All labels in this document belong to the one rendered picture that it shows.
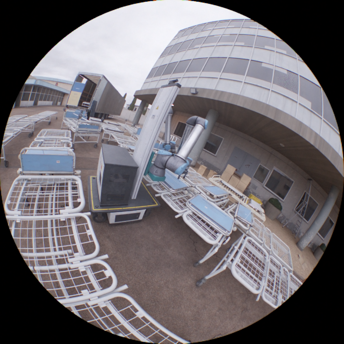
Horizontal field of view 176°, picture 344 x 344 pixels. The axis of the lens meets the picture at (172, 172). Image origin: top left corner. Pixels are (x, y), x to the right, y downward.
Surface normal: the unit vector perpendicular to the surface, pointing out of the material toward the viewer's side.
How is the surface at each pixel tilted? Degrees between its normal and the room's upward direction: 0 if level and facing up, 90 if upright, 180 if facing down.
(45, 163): 90
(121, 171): 90
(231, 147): 90
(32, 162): 90
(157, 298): 0
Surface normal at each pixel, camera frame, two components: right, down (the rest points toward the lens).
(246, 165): -0.65, -0.01
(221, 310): 0.40, -0.86
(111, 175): 0.57, 0.51
